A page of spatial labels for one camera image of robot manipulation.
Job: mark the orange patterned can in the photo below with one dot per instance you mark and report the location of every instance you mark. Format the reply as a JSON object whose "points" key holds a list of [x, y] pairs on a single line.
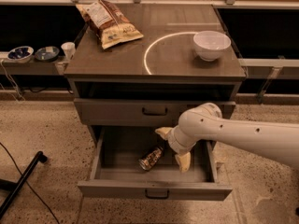
{"points": [[149, 160]]}

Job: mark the black stand leg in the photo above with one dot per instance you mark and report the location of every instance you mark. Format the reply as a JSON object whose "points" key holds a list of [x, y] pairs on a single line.
{"points": [[13, 188]]}

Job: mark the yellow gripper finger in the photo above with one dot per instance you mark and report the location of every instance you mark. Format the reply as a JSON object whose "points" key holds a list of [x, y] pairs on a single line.
{"points": [[183, 161], [163, 132]]}

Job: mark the grey side shelf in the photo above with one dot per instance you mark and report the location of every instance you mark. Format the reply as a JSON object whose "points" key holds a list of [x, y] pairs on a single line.
{"points": [[35, 68]]}

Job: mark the grey upper drawer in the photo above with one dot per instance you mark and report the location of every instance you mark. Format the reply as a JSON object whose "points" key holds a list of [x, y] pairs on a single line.
{"points": [[121, 112]]}

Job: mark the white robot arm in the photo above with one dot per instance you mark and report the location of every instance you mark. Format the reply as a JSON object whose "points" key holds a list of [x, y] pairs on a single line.
{"points": [[275, 141]]}

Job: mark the white bowl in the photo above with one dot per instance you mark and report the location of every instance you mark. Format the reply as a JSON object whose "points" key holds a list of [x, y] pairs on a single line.
{"points": [[210, 45]]}

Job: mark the white paper cup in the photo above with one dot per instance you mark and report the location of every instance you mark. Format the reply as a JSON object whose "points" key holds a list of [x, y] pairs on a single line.
{"points": [[69, 49]]}

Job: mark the grey drawer cabinet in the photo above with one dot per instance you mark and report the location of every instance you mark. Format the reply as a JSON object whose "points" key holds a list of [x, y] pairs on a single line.
{"points": [[160, 66]]}

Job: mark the dark blue bowl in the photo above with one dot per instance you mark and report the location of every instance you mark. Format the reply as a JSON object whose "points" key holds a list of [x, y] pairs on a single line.
{"points": [[47, 54]]}

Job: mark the blue patterned bowl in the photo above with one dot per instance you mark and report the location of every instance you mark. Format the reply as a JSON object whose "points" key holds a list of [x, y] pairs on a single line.
{"points": [[21, 54]]}

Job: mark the grey open middle drawer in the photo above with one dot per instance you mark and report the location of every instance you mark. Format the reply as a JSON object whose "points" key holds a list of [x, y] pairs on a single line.
{"points": [[116, 172]]}

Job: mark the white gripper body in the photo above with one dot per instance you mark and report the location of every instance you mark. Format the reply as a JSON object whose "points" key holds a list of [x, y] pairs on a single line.
{"points": [[173, 139]]}

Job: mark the brown chip bag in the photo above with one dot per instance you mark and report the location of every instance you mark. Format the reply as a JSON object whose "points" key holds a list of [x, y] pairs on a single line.
{"points": [[108, 23]]}

